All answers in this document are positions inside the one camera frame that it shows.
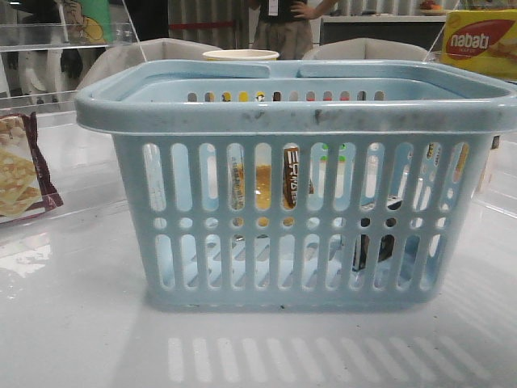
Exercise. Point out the dark tissue pack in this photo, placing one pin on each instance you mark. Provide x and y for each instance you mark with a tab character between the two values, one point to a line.
386	242

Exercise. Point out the light blue plastic basket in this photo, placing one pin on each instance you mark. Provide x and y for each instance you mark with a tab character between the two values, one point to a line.
366	130

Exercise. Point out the cream paper cup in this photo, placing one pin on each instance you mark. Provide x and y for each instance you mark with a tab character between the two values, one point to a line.
241	55

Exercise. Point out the person in beige trousers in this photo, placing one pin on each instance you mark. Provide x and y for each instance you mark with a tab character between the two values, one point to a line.
284	26

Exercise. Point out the beige chair right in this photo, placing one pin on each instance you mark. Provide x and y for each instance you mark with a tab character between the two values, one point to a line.
367	49

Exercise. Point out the beige chair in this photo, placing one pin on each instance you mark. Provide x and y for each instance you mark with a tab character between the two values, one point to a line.
120	58
367	49

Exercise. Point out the beige chair left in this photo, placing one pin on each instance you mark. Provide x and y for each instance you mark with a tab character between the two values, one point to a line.
120	58

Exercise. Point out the clear acrylic left shelf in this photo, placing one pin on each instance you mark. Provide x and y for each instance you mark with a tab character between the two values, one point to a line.
40	71

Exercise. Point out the clear acrylic shelf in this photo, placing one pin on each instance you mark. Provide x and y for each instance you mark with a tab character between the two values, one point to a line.
40	71
497	186

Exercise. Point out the maroon cracker snack bag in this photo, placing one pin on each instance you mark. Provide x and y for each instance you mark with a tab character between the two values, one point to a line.
27	190

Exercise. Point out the yellow green cartoon package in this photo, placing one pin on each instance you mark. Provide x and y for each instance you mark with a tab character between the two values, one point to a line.
87	21

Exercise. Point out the yellow nabati wafer box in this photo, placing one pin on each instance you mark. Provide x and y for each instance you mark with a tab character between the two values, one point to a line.
483	42

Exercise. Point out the clear acrylic right shelf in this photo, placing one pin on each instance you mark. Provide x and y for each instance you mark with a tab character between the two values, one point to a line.
497	186

